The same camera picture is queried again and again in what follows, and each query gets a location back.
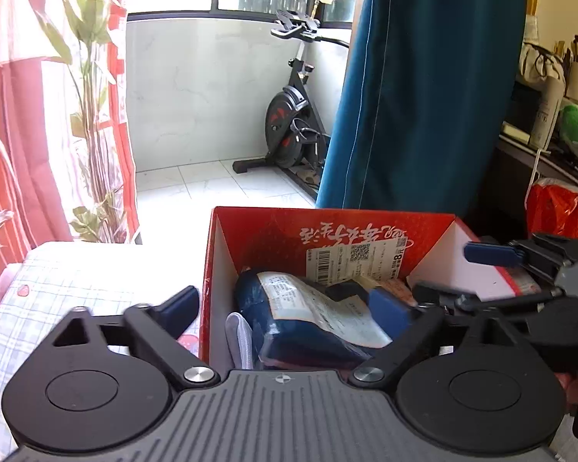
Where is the red strawberry cardboard box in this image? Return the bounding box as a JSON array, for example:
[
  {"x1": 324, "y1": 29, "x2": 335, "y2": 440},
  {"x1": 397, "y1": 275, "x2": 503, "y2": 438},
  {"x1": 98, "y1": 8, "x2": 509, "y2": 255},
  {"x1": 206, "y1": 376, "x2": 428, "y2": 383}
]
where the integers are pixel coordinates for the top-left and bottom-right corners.
[{"x1": 199, "y1": 206, "x2": 538, "y2": 373}]

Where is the dark blue snack packet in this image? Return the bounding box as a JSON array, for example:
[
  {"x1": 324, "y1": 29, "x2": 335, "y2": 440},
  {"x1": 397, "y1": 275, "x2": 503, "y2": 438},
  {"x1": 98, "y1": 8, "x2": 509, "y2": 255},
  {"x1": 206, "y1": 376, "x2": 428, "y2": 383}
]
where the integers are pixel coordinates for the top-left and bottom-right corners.
[{"x1": 234, "y1": 269, "x2": 391, "y2": 370}]

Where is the dark wooden shelf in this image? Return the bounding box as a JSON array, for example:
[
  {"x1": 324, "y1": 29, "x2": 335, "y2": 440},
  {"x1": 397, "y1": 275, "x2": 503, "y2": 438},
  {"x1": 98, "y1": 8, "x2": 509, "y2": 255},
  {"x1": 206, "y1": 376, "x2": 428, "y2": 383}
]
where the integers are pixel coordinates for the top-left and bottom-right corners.
[{"x1": 467, "y1": 81, "x2": 578, "y2": 251}]

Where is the red plastic bag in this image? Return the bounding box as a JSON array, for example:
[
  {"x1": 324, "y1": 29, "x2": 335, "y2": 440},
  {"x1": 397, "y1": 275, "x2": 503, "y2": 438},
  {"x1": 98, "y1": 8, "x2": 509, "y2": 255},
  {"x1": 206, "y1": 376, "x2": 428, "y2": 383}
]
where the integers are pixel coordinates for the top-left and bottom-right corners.
[{"x1": 525, "y1": 178, "x2": 578, "y2": 240}]

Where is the tall green plant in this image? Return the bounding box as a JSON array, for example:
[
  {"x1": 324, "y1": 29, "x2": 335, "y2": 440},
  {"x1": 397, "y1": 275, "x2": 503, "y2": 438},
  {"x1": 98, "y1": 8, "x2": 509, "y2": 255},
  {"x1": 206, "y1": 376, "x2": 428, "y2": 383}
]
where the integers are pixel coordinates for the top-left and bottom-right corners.
[{"x1": 36, "y1": 0, "x2": 129, "y2": 243}]

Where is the white tube bottle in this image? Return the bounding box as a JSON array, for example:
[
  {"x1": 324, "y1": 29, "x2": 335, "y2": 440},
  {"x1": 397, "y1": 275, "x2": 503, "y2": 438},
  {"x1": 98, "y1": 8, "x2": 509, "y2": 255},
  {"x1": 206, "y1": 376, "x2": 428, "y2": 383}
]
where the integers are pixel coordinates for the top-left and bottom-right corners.
[{"x1": 528, "y1": 76, "x2": 565, "y2": 150}]

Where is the teal curtain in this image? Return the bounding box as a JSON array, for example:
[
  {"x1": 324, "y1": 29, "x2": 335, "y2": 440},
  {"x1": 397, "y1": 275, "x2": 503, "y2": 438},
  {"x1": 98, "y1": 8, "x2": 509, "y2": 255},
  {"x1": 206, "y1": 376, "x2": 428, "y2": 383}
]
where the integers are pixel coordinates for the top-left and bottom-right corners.
[{"x1": 317, "y1": 0, "x2": 526, "y2": 215}]

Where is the beige cloth bag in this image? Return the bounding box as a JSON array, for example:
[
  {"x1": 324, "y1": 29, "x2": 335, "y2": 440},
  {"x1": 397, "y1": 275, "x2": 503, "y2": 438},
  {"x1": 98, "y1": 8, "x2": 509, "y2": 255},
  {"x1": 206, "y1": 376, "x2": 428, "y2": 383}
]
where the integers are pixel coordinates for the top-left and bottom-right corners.
[{"x1": 518, "y1": 42, "x2": 566, "y2": 88}]

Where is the black exercise bike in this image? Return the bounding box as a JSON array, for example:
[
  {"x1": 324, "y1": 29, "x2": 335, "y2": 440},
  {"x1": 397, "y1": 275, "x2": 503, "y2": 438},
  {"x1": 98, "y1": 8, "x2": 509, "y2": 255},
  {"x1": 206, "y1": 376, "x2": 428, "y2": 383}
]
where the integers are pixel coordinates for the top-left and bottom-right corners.
[{"x1": 231, "y1": 7, "x2": 351, "y2": 201}]

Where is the pink sheer curtain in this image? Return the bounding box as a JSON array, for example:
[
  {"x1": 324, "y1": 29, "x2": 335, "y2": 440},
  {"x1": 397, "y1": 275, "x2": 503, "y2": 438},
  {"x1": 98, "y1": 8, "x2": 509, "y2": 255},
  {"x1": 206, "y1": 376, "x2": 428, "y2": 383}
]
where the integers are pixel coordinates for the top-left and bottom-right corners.
[{"x1": 0, "y1": 0, "x2": 141, "y2": 290}]

